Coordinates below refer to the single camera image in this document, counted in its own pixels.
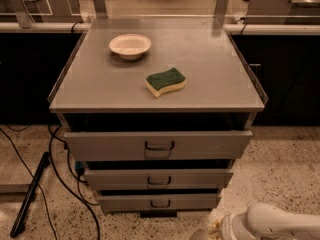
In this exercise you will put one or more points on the grey drawer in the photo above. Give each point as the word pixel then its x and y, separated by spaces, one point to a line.
pixel 158 179
pixel 138 146
pixel 162 202

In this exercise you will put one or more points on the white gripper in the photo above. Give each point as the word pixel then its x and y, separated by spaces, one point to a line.
pixel 229 226

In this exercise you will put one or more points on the centre-left metal post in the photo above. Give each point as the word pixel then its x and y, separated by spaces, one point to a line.
pixel 100 9

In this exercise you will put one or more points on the left metal post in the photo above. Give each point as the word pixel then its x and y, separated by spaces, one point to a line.
pixel 23 18

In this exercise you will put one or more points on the background desk right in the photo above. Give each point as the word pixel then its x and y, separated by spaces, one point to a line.
pixel 283 12

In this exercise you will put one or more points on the grey top drawer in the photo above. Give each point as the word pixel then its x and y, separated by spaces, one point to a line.
pixel 138 146

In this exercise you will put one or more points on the white horizontal rail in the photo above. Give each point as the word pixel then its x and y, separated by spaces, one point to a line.
pixel 234 29

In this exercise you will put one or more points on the black bar on floor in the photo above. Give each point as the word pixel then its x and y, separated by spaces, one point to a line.
pixel 18 226

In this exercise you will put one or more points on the green and yellow sponge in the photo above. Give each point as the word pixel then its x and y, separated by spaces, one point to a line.
pixel 164 82

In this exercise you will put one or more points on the grey metal drawer cabinet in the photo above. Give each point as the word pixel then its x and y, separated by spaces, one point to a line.
pixel 157 110

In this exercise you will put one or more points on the grey bottom drawer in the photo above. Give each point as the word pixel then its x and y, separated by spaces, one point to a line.
pixel 162 202

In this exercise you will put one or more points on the grey middle drawer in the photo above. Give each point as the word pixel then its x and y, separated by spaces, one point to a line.
pixel 158 179

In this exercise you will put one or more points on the white paper bowl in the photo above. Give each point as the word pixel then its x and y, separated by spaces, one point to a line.
pixel 130 46

